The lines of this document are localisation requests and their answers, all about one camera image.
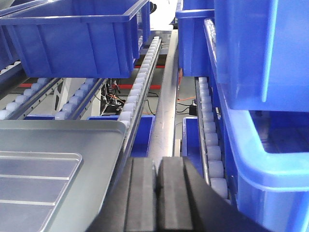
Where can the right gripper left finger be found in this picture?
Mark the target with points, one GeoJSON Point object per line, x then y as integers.
{"type": "Point", "coordinates": [131, 206]}

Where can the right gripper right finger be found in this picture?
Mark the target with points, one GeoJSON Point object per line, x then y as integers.
{"type": "Point", "coordinates": [186, 203]}

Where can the silver metal tray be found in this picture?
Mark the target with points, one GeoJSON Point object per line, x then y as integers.
{"type": "Point", "coordinates": [32, 185]}

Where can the large grey tray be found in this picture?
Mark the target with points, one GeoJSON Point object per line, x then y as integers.
{"type": "Point", "coordinates": [99, 143]}

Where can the far right roller track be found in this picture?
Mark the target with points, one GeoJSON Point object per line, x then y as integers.
{"type": "Point", "coordinates": [212, 161]}

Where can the blue bin below middle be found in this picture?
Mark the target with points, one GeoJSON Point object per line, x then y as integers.
{"type": "Point", "coordinates": [140, 145]}

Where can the blue bin below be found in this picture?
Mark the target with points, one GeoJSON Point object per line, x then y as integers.
{"type": "Point", "coordinates": [191, 143]}
{"type": "Point", "coordinates": [140, 145]}

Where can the blue bin below right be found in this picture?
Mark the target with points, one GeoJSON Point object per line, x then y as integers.
{"type": "Point", "coordinates": [191, 143]}

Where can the right white roller track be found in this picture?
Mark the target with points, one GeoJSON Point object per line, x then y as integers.
{"type": "Point", "coordinates": [132, 110]}

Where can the white roller track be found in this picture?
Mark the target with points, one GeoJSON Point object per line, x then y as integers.
{"type": "Point", "coordinates": [132, 110]}
{"type": "Point", "coordinates": [78, 98]}
{"type": "Point", "coordinates": [30, 99]}

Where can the blue bin front right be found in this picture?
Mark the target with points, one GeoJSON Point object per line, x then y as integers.
{"type": "Point", "coordinates": [267, 160]}

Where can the middle white roller track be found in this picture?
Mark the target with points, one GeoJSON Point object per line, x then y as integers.
{"type": "Point", "coordinates": [78, 98]}

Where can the blue bin upper right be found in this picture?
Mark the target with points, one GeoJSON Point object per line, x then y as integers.
{"type": "Point", "coordinates": [192, 45]}

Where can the left white roller track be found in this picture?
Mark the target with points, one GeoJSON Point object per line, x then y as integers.
{"type": "Point", "coordinates": [30, 99]}

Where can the blue bin stacked right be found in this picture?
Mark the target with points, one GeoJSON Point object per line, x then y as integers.
{"type": "Point", "coordinates": [262, 51]}

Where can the large blue bin centre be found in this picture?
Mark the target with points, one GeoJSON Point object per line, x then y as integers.
{"type": "Point", "coordinates": [79, 38]}

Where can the blue bin upper left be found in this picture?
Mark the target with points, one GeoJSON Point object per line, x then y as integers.
{"type": "Point", "coordinates": [8, 54]}

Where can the right steel divider rail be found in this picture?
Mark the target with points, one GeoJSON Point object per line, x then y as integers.
{"type": "Point", "coordinates": [162, 140]}

